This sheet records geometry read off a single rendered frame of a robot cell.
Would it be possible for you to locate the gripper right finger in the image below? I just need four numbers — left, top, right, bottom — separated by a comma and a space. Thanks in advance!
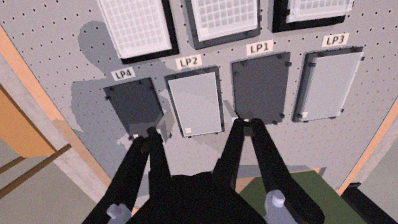
196, 100, 325, 224

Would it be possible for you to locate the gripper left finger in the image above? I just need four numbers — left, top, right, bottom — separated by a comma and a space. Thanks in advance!
82, 110, 175, 224

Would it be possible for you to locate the black l-shaped nest locator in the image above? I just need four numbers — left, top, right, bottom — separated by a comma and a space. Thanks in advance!
272, 0, 346, 33

